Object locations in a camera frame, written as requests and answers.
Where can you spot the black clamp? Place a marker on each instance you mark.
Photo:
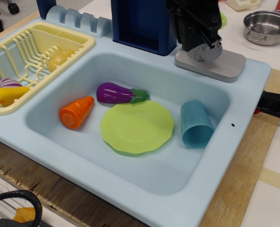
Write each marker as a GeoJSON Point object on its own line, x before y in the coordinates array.
{"type": "Point", "coordinates": [269, 103]}

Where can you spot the wooden board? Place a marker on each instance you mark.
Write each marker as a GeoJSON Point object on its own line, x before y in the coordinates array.
{"type": "Point", "coordinates": [248, 195]}

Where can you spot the purple toy eggplant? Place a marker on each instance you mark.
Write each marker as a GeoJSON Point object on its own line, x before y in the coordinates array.
{"type": "Point", "coordinates": [111, 93]}

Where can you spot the yellow toy squash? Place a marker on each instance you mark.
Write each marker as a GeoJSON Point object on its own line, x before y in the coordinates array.
{"type": "Point", "coordinates": [9, 94]}

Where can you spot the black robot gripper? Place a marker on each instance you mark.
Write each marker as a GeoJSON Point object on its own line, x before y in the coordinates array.
{"type": "Point", "coordinates": [195, 22]}

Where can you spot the steel pot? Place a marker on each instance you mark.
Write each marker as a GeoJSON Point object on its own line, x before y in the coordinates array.
{"type": "Point", "coordinates": [262, 27]}

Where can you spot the light blue toy sink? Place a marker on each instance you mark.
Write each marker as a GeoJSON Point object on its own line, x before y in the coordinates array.
{"type": "Point", "coordinates": [169, 187]}

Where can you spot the blue plastic cup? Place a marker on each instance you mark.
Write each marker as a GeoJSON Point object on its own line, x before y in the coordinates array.
{"type": "Point", "coordinates": [196, 127]}

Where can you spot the green plastic plate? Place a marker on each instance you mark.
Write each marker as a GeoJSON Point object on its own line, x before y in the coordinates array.
{"type": "Point", "coordinates": [134, 129]}

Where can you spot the grey toy faucet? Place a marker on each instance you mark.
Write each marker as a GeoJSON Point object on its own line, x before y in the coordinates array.
{"type": "Point", "coordinates": [215, 63]}

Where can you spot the orange tape piece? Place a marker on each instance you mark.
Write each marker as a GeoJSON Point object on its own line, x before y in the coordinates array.
{"type": "Point", "coordinates": [23, 215]}

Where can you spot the yellow dish rack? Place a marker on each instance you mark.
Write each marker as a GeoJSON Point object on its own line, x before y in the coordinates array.
{"type": "Point", "coordinates": [25, 53]}

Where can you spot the dark blue back panel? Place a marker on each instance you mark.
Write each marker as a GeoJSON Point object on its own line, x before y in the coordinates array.
{"type": "Point", "coordinates": [143, 24]}

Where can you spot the cream plastic toy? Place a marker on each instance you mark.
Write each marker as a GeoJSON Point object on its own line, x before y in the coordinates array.
{"type": "Point", "coordinates": [239, 5]}

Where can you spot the orange toy carrot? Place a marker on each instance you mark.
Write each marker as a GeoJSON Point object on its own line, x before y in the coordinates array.
{"type": "Point", "coordinates": [73, 115]}

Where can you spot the dark blue post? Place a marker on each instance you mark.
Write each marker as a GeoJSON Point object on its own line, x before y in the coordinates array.
{"type": "Point", "coordinates": [44, 6]}

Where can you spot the chair caster wheel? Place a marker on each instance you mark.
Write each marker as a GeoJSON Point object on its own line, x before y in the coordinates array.
{"type": "Point", "coordinates": [13, 7]}

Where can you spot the purple toy onion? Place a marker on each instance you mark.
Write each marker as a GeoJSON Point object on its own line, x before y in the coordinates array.
{"type": "Point", "coordinates": [6, 83]}

